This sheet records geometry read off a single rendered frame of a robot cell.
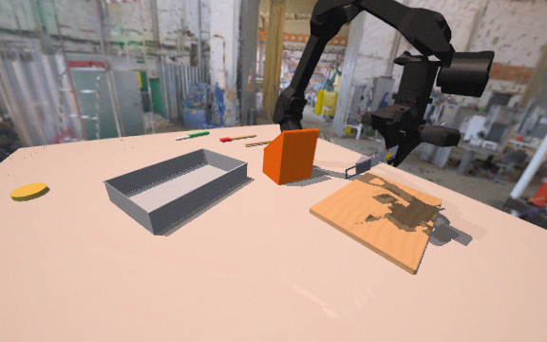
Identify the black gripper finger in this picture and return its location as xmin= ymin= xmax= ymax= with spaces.
xmin=377 ymin=130 xmax=405 ymax=164
xmin=392 ymin=137 xmax=423 ymax=167

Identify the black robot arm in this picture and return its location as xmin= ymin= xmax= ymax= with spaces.
xmin=273 ymin=0 xmax=495 ymax=134

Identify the yellow flat disc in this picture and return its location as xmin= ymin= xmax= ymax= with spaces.
xmin=10 ymin=182 xmax=48 ymax=201

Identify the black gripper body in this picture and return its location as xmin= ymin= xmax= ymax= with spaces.
xmin=361 ymin=88 xmax=461 ymax=147

